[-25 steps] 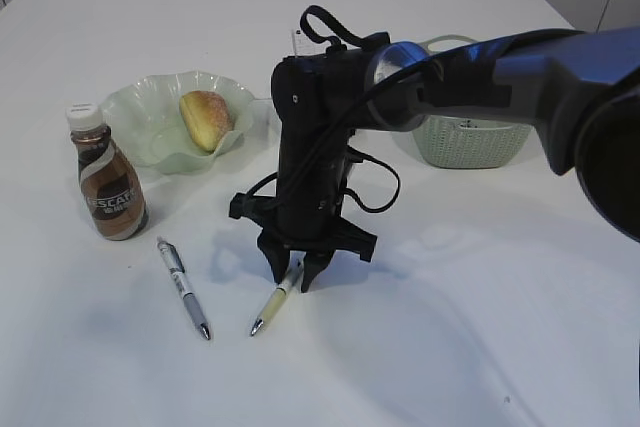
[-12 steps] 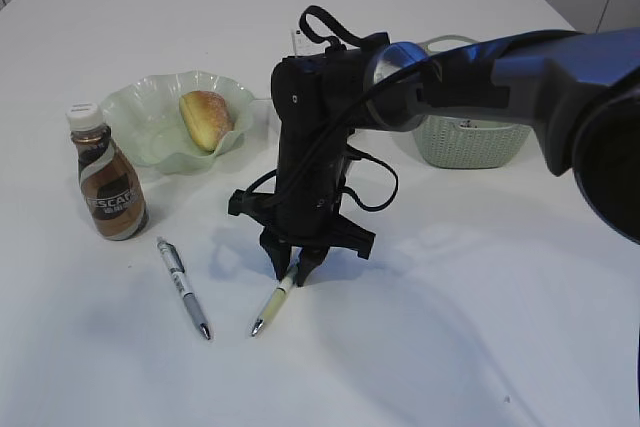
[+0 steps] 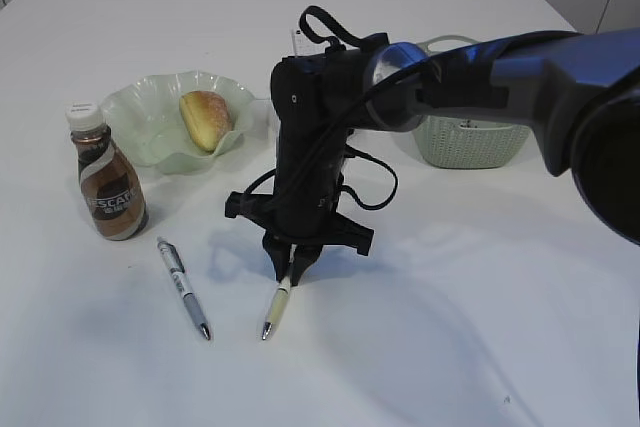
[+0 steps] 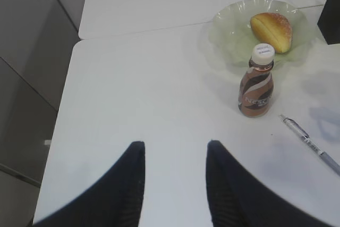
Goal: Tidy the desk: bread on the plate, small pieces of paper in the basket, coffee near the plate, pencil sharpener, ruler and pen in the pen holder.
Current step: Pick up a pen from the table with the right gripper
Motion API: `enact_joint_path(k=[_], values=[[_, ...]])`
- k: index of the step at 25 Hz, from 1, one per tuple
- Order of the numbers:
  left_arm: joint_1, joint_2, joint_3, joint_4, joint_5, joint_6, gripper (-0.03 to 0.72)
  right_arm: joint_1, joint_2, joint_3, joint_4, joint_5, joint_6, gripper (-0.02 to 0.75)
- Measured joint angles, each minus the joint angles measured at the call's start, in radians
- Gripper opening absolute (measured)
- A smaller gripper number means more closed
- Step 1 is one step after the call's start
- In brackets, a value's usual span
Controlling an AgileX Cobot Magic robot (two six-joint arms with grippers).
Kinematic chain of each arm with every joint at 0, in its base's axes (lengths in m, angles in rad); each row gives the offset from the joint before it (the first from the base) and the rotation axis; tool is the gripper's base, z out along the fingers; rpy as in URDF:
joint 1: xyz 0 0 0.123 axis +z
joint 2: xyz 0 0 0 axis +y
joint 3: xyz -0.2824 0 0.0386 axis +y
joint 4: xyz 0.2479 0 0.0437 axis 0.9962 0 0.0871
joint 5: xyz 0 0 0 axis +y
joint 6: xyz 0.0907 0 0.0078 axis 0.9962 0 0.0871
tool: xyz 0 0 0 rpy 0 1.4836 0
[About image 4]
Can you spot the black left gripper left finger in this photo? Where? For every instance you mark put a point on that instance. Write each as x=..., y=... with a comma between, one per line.
x=114, y=200

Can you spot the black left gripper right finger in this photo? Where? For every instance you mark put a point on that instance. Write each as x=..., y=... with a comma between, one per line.
x=237, y=198

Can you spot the grey grip ballpoint pen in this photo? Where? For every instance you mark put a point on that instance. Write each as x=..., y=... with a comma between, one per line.
x=305, y=138

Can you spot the brown Nescafe coffee bottle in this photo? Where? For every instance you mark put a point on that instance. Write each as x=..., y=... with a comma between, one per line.
x=256, y=86

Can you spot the sugared bread roll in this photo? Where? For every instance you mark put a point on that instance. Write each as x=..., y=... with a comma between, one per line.
x=273, y=29

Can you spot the green wavy glass plate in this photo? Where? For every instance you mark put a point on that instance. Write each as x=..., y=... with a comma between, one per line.
x=230, y=39

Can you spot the black mesh pen holder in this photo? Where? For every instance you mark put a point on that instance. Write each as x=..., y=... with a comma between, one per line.
x=329, y=22

